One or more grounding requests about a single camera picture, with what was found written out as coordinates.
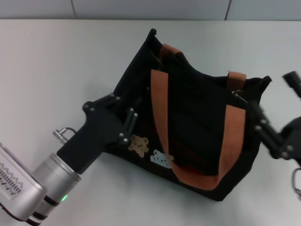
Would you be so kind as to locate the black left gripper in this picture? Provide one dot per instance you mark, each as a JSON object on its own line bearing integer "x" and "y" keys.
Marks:
{"x": 98, "y": 131}

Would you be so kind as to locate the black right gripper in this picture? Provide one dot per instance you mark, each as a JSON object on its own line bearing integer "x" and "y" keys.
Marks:
{"x": 295, "y": 136}

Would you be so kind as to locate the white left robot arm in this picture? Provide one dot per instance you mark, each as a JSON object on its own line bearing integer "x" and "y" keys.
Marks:
{"x": 56, "y": 174}

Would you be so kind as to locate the silver metal zipper pull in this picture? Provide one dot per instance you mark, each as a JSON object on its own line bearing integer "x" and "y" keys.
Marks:
{"x": 240, "y": 96}

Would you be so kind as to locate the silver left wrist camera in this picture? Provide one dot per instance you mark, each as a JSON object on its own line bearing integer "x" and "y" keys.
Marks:
{"x": 14, "y": 179}

